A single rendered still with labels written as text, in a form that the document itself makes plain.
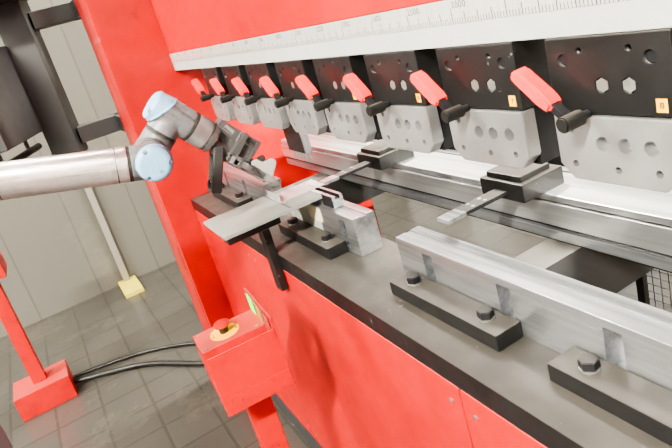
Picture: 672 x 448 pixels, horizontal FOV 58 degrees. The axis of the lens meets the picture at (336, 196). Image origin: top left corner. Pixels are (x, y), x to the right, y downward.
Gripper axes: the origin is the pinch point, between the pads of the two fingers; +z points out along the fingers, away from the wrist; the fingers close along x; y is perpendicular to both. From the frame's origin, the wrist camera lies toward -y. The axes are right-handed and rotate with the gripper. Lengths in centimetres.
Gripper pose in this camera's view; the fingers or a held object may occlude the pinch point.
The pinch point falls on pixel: (270, 182)
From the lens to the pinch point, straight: 155.0
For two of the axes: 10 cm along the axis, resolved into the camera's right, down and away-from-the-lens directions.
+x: -4.7, -1.6, 8.7
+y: 4.7, -8.8, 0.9
